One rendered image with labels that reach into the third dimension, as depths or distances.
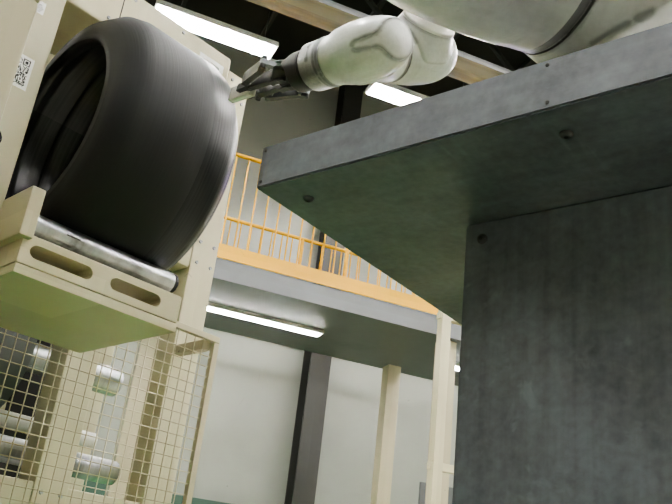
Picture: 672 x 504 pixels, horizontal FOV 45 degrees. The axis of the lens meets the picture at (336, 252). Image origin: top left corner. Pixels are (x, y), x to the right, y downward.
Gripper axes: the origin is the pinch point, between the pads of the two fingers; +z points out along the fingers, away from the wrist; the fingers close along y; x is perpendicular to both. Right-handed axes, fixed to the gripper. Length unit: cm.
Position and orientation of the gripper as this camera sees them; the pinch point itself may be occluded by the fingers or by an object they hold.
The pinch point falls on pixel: (242, 91)
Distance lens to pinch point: 167.6
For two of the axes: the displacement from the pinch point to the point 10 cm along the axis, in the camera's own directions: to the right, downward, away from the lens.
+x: -2.1, 9.3, -3.1
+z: -7.1, 0.8, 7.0
